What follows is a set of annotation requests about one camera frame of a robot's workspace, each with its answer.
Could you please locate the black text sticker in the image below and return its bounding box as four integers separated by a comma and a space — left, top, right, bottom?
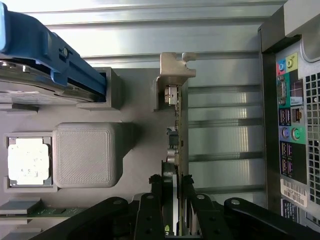
280, 198, 300, 224

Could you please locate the white barcode sticker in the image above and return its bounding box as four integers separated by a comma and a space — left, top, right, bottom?
279, 178, 308, 207

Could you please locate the green RAM stick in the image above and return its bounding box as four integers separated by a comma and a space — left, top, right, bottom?
26, 202, 84, 218

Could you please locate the desktop computer rear panel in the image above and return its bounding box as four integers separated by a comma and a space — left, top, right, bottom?
257, 0, 320, 240

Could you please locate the grey 3D-printed parts rack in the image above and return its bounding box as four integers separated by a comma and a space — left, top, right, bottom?
0, 66, 189, 240

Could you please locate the silver CPU chip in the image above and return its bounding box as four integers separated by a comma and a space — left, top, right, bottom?
7, 137, 50, 186

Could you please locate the hard disk with blue caddy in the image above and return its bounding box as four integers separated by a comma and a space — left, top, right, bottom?
0, 0, 108, 104

